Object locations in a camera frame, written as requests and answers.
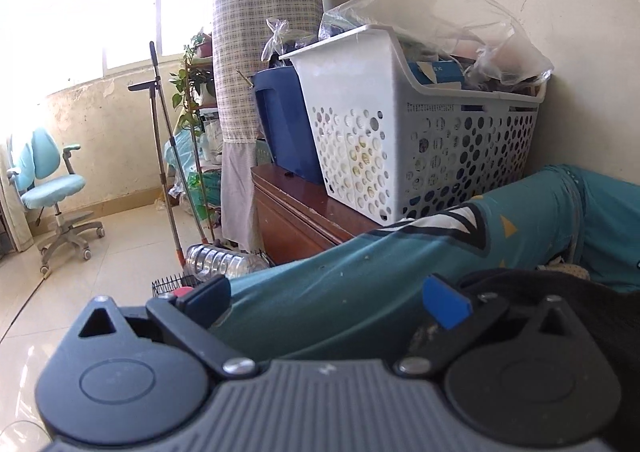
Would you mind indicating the checked beige curtain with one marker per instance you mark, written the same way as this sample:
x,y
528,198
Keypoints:
x,y
240,33

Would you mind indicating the brown wooden cabinet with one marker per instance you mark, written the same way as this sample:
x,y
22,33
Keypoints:
x,y
297,219

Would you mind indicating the black sweatshirt with red logo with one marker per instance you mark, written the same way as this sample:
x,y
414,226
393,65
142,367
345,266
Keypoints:
x,y
611,318

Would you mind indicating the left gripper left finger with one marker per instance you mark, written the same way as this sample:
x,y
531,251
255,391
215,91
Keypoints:
x,y
129,376

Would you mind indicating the clear plastic bag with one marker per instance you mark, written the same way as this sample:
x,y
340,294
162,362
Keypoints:
x,y
487,40

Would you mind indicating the black wire rack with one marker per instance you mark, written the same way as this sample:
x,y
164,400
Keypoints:
x,y
171,283

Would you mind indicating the blue plastic storage bin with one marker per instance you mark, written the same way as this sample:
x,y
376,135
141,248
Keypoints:
x,y
282,111

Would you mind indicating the blue cartoon airplane duvet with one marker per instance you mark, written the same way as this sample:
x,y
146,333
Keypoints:
x,y
363,298

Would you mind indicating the light blue office chair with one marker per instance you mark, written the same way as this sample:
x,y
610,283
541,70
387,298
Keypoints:
x,y
43,178

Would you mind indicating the clear plastic water bottle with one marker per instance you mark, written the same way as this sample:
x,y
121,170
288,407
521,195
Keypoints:
x,y
205,261

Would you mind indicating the green potted plant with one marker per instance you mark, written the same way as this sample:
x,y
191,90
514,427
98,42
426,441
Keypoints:
x,y
192,81

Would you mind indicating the white perforated laundry basket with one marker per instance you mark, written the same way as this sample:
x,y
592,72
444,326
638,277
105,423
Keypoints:
x,y
390,147

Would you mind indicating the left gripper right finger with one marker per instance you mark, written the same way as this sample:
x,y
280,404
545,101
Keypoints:
x,y
523,376

